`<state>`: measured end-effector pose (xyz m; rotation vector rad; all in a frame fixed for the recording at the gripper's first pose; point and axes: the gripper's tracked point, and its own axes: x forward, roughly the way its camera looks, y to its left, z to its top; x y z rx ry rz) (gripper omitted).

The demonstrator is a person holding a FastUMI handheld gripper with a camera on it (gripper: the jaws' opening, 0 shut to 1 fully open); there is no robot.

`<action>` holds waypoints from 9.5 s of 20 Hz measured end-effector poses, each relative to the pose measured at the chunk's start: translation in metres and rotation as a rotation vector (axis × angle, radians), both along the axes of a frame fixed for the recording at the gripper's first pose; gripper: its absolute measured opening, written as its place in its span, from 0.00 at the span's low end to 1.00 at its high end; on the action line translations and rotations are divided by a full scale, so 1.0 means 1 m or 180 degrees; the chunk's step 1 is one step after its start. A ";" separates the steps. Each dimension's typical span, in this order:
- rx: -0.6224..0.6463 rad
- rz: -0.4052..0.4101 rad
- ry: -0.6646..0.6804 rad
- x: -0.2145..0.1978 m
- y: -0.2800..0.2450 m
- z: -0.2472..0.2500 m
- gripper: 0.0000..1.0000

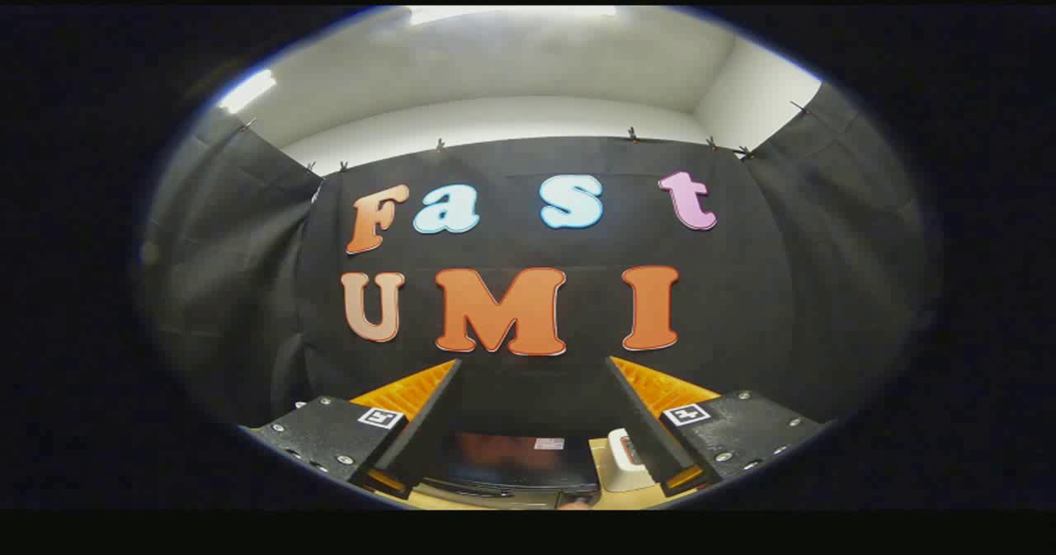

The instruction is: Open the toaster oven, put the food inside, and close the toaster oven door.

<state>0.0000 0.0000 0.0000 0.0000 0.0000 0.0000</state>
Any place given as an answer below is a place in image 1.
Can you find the white pop-up toaster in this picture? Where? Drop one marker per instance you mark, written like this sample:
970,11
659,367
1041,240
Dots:
620,464

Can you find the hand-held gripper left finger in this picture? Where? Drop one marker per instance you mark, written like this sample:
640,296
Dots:
429,423

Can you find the black toaster oven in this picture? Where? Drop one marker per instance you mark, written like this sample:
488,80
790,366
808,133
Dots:
511,464

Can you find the ceiling light panel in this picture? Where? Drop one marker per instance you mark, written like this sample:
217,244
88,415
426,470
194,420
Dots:
246,91
511,14

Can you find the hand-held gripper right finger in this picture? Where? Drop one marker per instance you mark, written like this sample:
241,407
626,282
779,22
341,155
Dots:
639,419

